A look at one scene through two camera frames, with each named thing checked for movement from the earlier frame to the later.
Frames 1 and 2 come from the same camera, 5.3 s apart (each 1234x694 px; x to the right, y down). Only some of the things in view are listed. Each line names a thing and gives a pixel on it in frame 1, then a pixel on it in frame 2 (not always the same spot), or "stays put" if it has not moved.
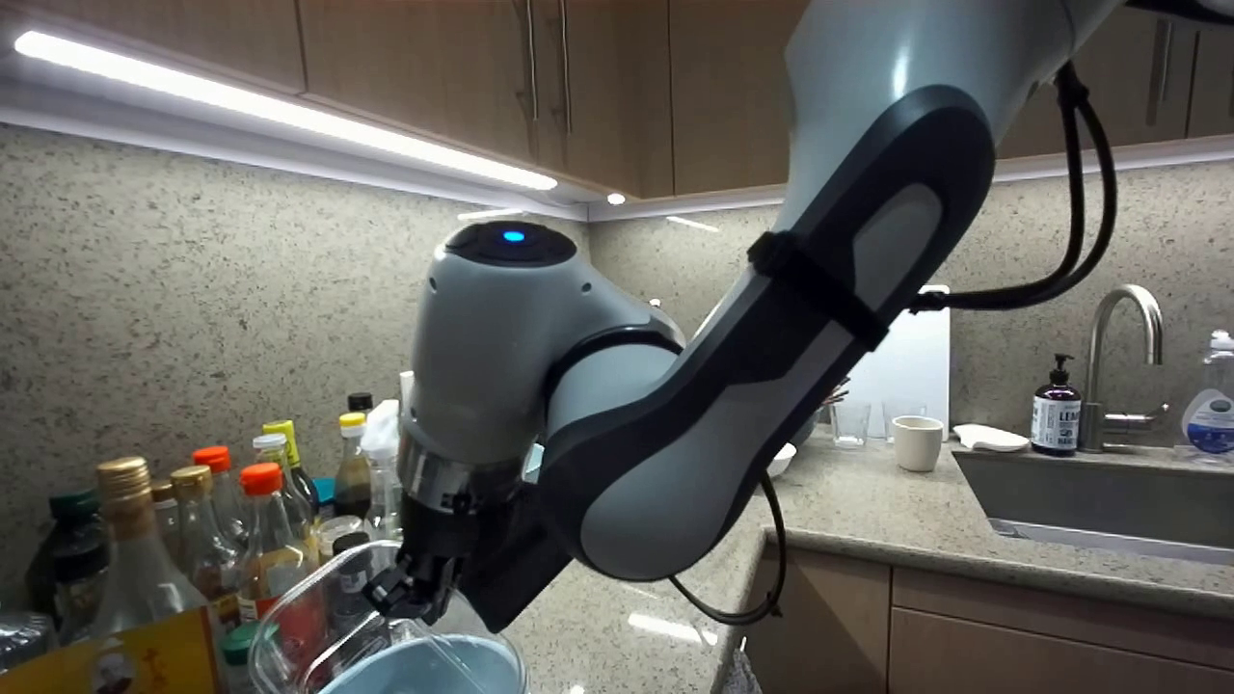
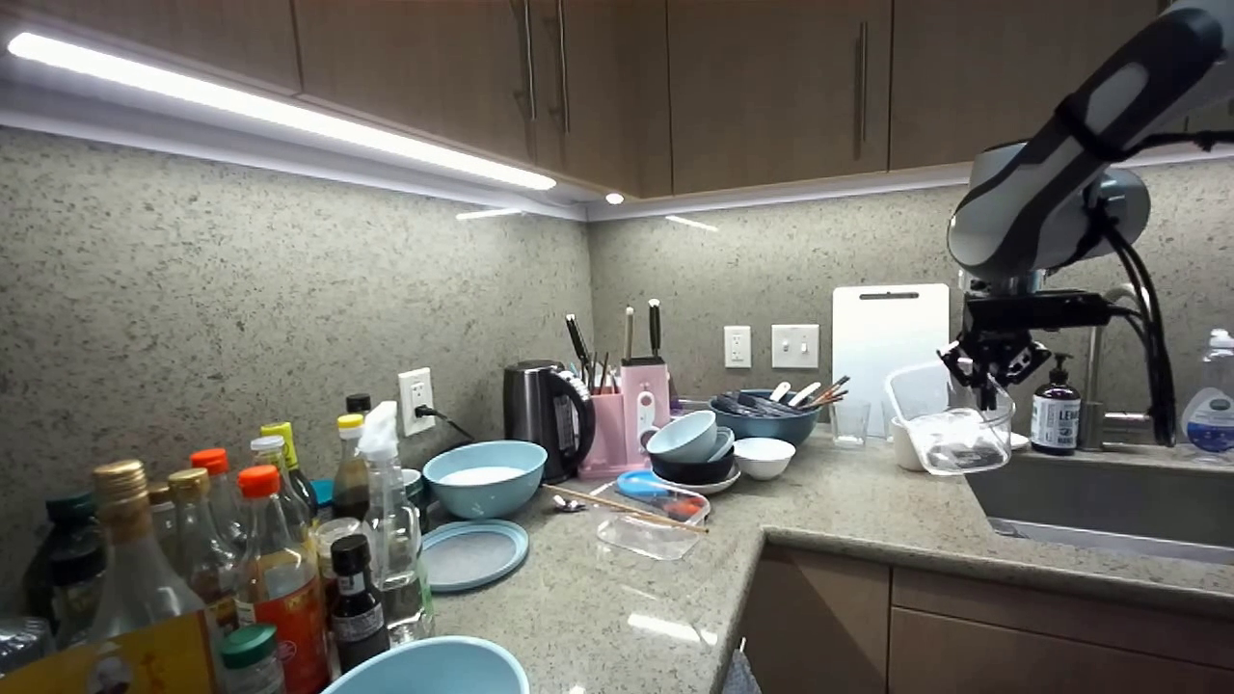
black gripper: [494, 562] -> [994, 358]
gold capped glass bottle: [150, 620] stays put
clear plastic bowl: [322, 623] -> [943, 422]
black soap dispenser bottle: [1057, 416] stays put
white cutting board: [907, 376] stays put
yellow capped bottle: [353, 477] stays put
